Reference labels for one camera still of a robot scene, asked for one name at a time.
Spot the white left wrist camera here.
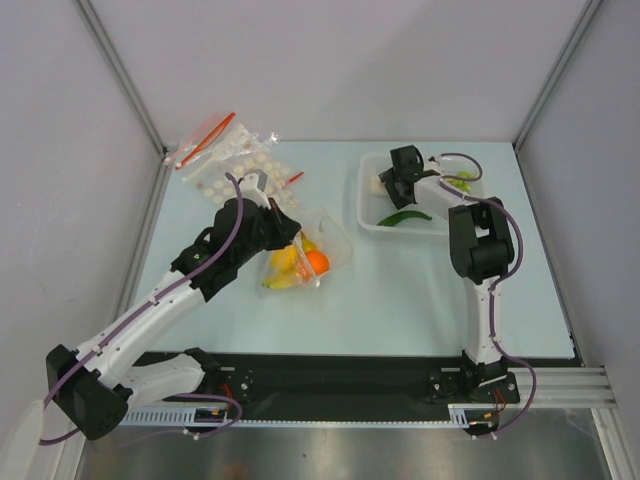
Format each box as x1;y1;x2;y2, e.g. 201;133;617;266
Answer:
238;169;271;209

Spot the clear dotted zip bag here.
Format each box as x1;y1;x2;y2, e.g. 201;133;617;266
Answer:
260;209;354;291

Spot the aluminium frame rail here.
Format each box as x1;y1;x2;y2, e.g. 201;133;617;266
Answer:
72;0;166;157

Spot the white perforated plastic basket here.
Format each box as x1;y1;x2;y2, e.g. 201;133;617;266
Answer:
356;145;485;238

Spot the yellow lemon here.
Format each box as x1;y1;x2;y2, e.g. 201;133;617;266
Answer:
270;245;299;273

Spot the clear zip bag red zipper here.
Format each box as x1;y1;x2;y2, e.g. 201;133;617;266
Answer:
163;111;236;171

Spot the dotted zip bag red slider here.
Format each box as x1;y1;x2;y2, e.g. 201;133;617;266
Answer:
182;124;307;211

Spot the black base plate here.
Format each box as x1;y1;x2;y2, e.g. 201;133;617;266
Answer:
99;348;581;422

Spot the white slotted cable duct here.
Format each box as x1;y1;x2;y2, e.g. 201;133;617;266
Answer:
119;397;499;429

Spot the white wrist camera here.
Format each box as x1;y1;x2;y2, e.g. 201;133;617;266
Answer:
238;169;271;209
422;155;446;177

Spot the green onion stalk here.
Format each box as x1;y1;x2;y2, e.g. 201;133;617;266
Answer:
368;169;481;199

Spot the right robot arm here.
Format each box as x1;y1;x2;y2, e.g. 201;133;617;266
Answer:
379;145;521;401

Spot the yellow banana bunch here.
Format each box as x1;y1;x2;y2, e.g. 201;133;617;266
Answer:
261;232;320;290

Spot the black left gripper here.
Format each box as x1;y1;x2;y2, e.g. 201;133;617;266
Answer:
233;197;300;265

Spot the green chili pepper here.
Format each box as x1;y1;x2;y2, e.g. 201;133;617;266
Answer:
377;210;432;227

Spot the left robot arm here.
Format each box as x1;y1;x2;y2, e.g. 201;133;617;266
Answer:
45;198;301;440

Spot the orange fruit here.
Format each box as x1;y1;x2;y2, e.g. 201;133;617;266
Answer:
305;250;330;276

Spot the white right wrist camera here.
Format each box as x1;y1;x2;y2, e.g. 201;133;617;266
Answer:
422;155;446;177

